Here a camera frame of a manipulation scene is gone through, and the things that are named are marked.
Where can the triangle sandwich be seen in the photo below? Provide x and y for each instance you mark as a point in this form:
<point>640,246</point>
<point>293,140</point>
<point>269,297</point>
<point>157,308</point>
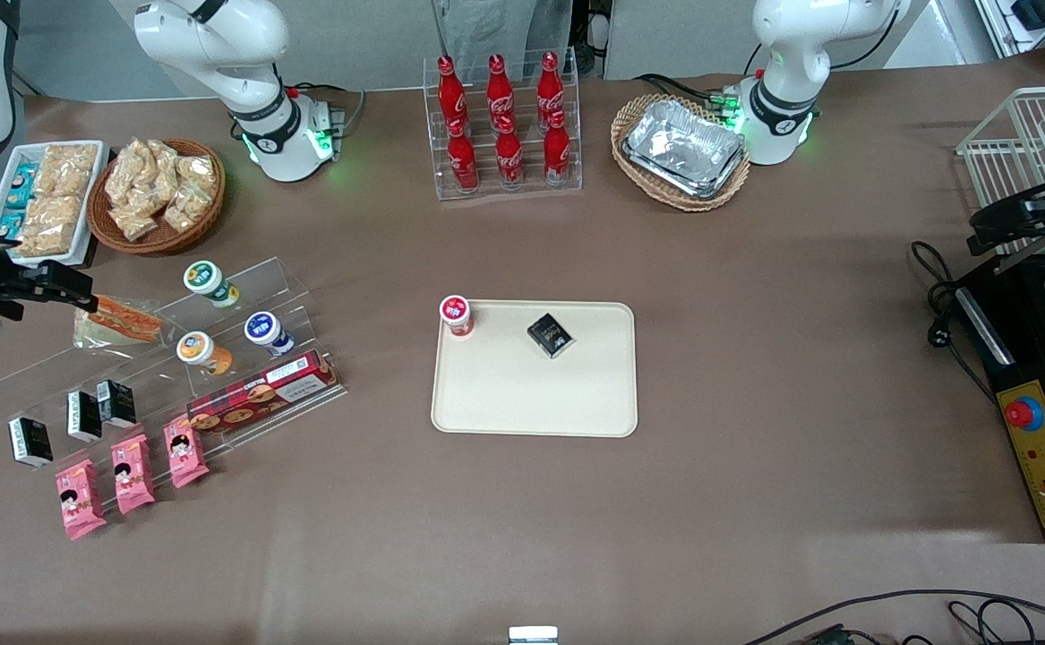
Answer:
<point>119,321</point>

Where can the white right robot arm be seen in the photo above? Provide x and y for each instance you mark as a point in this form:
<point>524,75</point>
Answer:
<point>218,45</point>

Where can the beige plastic tray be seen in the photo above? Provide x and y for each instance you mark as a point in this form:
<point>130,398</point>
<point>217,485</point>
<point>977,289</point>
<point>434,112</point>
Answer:
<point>531,394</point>

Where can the brown brittle snack pack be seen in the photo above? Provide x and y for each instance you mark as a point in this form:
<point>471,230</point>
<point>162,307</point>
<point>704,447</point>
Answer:
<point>55,215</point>
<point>43,244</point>
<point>67,168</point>

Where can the white rectangular dish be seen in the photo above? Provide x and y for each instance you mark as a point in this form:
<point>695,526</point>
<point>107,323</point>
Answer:
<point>92,215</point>

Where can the teal snack packet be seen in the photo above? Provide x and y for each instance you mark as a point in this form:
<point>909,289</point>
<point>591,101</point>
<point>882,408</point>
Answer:
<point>20,197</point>
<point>10,225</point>
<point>26,173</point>

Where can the clear bag of snacks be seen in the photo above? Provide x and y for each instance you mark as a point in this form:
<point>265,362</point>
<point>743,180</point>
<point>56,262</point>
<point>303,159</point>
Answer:
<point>157,157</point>
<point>126,175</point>
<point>134,222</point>
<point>198,172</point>
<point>186,208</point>

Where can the dark wicker basket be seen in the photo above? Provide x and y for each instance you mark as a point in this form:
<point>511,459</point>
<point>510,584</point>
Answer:
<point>164,240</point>

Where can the small black white carton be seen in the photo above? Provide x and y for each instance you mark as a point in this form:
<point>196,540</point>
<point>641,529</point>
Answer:
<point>116,404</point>
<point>31,442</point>
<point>84,417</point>

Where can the green-lid cup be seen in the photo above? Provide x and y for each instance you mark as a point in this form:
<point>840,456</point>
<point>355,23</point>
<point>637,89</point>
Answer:
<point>207,279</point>

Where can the orange-lid cup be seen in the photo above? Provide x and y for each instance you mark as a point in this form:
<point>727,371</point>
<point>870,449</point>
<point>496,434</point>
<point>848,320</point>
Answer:
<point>198,349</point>

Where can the clear acrylic stepped stand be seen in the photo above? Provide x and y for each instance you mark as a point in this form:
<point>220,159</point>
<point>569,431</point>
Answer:
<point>249,279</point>

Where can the pink snack packet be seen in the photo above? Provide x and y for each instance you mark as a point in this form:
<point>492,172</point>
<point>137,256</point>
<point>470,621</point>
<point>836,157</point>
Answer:
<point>185,453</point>
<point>132,475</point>
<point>80,500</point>

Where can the blue-lid cup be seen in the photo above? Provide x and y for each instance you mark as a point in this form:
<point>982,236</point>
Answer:
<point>264,330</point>

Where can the red plaid cookie box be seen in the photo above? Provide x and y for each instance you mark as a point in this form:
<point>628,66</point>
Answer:
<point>258,394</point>

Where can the red-lid cup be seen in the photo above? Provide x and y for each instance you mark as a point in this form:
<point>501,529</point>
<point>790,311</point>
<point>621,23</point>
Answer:
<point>456,313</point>

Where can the red cola bottle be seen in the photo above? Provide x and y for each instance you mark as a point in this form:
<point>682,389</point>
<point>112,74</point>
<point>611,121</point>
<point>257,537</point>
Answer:
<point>557,152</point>
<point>509,157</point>
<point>463,159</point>
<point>450,90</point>
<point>500,88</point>
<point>550,85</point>

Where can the clear acrylic bottle rack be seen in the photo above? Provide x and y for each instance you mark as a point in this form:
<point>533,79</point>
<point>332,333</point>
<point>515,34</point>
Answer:
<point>526,193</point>

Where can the black Face box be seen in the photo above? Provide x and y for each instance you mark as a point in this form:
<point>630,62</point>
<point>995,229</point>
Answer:
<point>550,335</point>

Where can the person in grey trousers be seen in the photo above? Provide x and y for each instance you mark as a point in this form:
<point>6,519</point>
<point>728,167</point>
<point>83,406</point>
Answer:
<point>486,27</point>

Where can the small white device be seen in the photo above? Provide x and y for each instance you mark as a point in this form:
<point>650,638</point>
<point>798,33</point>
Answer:
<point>533,636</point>

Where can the light wicker basket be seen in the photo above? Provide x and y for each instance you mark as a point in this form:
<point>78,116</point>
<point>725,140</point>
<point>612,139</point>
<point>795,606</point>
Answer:
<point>679,202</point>

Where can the aluminium foil container stack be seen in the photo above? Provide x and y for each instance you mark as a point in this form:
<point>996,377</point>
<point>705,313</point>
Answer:
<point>683,148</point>

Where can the black sealing machine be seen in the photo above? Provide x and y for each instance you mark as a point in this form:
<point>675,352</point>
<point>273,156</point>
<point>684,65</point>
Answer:
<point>1023,358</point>

